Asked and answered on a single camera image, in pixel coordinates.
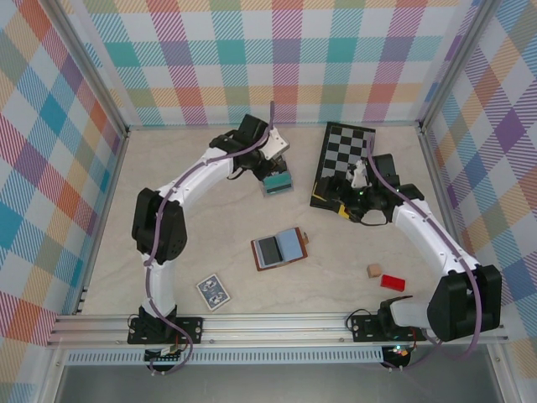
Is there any black credit card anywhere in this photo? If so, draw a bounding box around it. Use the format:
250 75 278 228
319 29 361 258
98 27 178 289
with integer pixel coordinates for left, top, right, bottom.
257 237 283 269

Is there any red block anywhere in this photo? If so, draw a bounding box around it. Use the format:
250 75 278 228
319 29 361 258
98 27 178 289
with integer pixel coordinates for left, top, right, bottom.
380 275 407 292

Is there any brown leather card holder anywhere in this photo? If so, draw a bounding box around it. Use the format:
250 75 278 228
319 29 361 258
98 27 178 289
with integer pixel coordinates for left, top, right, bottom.
250 226 312 273

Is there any slotted grey cable duct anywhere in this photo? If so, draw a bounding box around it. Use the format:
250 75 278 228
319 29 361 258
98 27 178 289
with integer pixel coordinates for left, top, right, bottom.
66 350 385 365

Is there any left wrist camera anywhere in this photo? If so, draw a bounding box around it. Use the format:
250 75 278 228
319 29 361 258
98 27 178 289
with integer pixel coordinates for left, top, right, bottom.
259 128 291 160

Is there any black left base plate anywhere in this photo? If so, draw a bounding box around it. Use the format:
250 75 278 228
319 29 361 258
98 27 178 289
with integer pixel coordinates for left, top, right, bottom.
128 317 205 345

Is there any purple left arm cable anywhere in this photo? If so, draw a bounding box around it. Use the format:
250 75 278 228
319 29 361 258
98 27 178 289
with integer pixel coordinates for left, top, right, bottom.
143 100 279 376

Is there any aluminium front rail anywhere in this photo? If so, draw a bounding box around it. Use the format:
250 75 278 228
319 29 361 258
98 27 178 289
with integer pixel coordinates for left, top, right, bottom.
45 310 511 348

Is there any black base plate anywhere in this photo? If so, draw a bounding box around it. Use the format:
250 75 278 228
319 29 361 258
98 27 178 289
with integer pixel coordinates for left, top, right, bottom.
350 314 429 343
128 317 205 345

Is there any black grey chessboard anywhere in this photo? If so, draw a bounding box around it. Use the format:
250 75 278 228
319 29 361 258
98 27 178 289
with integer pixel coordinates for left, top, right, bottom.
309 122 377 213

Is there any right controller board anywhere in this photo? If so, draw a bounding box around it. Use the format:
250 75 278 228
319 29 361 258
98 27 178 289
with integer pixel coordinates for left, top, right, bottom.
383 343 412 362

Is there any blue playing card deck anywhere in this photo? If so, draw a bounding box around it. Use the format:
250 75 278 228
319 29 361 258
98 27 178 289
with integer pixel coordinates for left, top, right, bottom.
196 273 232 312

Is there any teal card with dark stripe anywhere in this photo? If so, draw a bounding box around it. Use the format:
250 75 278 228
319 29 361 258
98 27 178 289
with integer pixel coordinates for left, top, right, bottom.
263 172 294 196

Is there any controller board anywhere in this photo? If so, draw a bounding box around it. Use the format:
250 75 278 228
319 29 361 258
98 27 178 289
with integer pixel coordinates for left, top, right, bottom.
144 344 185 364
383 343 412 362

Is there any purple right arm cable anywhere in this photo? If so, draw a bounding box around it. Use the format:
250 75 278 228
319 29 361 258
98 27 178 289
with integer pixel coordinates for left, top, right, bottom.
364 133 483 373

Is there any aluminium side rail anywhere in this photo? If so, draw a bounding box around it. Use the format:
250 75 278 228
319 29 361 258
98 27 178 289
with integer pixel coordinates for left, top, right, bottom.
418 123 479 311
73 129 130 316

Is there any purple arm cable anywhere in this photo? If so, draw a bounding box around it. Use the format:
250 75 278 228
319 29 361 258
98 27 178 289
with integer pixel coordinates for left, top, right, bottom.
143 100 279 376
364 133 483 373

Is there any left controller board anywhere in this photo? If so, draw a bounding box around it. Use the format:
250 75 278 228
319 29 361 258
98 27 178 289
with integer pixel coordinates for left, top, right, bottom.
144 344 185 364

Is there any aluminium frame post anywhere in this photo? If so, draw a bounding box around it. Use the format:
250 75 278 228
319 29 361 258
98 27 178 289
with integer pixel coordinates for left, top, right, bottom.
418 0 503 127
44 0 129 138

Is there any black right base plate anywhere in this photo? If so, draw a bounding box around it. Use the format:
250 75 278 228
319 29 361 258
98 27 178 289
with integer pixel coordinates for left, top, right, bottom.
350 314 429 343

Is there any aluminium back rail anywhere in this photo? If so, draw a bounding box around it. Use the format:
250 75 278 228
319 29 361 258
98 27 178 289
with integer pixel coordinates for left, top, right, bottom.
125 121 423 130

